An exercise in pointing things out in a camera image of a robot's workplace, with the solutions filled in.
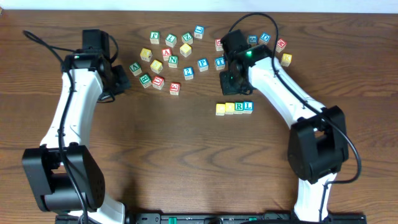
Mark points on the yellow W block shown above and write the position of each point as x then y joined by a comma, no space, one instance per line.
156,66

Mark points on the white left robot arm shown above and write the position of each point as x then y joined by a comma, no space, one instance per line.
63,176

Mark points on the blue P block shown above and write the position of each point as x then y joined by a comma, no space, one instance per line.
203,64

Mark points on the green N block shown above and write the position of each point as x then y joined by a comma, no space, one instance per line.
173,61

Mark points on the green L block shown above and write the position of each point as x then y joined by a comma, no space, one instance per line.
171,40

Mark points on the yellow block centre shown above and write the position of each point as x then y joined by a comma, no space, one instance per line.
185,50

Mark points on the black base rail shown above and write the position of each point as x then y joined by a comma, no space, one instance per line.
271,217

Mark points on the yellow block left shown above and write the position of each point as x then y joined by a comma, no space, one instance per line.
146,54

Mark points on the yellow C block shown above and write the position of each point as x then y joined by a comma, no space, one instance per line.
220,109

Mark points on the red A block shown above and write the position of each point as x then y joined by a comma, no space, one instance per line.
166,53

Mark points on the blue T block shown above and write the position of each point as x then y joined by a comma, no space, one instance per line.
220,63

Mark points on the red u block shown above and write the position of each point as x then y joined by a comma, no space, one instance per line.
158,82
218,45

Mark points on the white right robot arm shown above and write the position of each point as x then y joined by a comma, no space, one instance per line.
316,148

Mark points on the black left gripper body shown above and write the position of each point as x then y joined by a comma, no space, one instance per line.
121,78

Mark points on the red 3 block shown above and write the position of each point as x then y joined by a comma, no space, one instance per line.
174,88

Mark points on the blue block top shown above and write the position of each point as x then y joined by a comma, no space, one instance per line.
199,32

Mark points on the blue S block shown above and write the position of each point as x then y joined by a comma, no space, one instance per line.
252,40

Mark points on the blue D block right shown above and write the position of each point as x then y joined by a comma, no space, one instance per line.
264,38

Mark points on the blue L block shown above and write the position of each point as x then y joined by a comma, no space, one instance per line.
248,107

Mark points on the yellow K block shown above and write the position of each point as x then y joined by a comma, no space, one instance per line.
286,60

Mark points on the green P block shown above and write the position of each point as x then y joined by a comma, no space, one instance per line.
155,37

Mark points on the green B block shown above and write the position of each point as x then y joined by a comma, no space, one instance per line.
145,80

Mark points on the green V block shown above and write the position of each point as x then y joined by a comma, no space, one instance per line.
135,69

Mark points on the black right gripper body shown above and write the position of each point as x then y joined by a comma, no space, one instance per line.
228,83

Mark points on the red E block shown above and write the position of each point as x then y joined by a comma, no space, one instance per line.
280,45

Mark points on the yellow O block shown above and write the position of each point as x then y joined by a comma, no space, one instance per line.
229,108

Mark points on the green Z block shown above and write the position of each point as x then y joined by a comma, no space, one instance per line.
187,38

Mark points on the blue 2 block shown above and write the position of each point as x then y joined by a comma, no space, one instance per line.
188,73

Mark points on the red U block left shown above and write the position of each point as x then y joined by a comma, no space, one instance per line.
158,82

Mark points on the green R block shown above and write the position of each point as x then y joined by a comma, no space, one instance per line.
238,108

